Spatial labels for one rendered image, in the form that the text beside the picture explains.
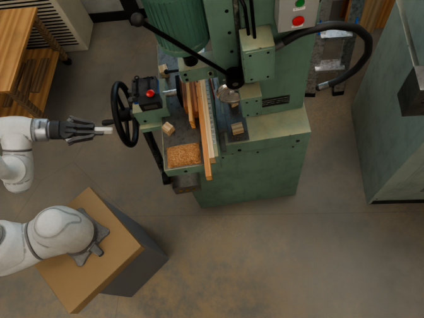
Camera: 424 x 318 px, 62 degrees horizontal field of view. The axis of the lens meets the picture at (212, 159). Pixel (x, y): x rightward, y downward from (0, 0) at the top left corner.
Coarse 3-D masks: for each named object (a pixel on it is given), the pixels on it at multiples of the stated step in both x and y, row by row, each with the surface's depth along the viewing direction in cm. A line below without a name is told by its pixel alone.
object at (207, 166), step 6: (198, 102) 136; (198, 108) 135; (204, 126) 131; (204, 132) 130; (204, 138) 129; (204, 144) 128; (204, 150) 127; (204, 156) 126; (204, 162) 125; (210, 162) 128; (210, 168) 124; (210, 174) 123
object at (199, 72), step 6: (204, 54) 128; (210, 54) 128; (180, 60) 128; (198, 60) 127; (210, 60) 127; (180, 66) 127; (186, 66) 127; (192, 66) 126; (198, 66) 126; (204, 66) 126; (210, 66) 126; (180, 72) 127; (186, 72) 127; (192, 72) 127; (198, 72) 128; (204, 72) 128; (216, 72) 129; (186, 78) 130; (192, 78) 131; (198, 78) 131; (204, 78) 131
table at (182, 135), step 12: (168, 60) 151; (168, 84) 146; (180, 108) 140; (168, 120) 139; (180, 120) 138; (180, 132) 136; (192, 132) 135; (216, 132) 135; (168, 144) 135; (180, 144) 134; (168, 168) 131; (180, 168) 130; (192, 168) 131; (204, 168) 132; (216, 168) 134
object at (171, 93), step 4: (176, 76) 135; (176, 80) 134; (176, 84) 134; (180, 84) 137; (176, 88) 133; (180, 88) 135; (164, 92) 137; (168, 92) 137; (172, 92) 136; (176, 92) 136; (180, 92) 133; (168, 96) 137; (172, 96) 138; (180, 96) 133; (180, 100) 135; (180, 104) 138
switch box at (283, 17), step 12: (276, 0) 89; (288, 0) 85; (312, 0) 86; (276, 12) 92; (288, 12) 89; (300, 12) 89; (312, 12) 90; (276, 24) 95; (288, 24) 93; (312, 24) 94
